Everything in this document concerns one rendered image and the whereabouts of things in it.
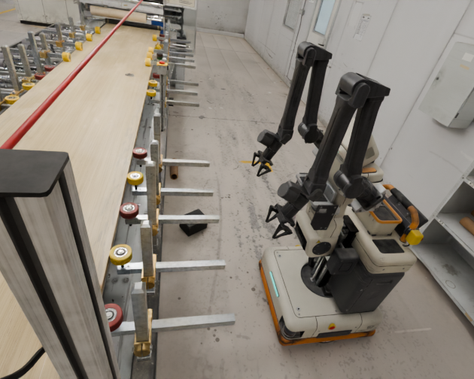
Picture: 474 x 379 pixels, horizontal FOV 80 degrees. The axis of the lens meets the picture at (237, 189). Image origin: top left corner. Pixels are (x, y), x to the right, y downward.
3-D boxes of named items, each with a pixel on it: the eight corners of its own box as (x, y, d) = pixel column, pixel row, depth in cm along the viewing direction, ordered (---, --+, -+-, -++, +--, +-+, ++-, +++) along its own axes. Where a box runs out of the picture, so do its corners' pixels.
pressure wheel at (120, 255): (117, 281, 109) (114, 262, 102) (108, 267, 113) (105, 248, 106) (137, 271, 114) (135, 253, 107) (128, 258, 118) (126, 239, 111)
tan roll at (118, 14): (180, 27, 464) (180, 18, 457) (180, 28, 455) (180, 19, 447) (84, 13, 432) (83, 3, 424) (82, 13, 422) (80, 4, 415)
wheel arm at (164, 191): (212, 194, 164) (213, 188, 161) (212, 198, 161) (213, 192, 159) (132, 192, 154) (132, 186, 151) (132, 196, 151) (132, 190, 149)
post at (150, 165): (156, 242, 139) (155, 159, 111) (156, 247, 137) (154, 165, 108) (149, 242, 139) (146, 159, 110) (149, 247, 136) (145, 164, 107)
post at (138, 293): (150, 356, 105) (145, 280, 76) (150, 366, 102) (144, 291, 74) (141, 357, 104) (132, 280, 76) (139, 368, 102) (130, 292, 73)
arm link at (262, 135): (292, 137, 137) (287, 128, 144) (274, 125, 132) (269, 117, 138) (277, 155, 142) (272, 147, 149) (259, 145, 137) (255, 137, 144)
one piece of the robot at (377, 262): (332, 255, 224) (381, 168, 174) (369, 322, 182) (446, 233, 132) (293, 256, 216) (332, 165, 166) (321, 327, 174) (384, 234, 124)
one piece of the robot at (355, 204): (371, 203, 122) (380, 182, 115) (378, 210, 118) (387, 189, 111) (349, 205, 120) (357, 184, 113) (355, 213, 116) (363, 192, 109)
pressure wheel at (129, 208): (123, 233, 128) (121, 214, 121) (120, 222, 133) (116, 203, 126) (141, 228, 132) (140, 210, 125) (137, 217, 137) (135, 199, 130)
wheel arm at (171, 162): (208, 165, 181) (209, 159, 179) (209, 168, 179) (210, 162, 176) (137, 162, 171) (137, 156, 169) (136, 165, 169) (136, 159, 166)
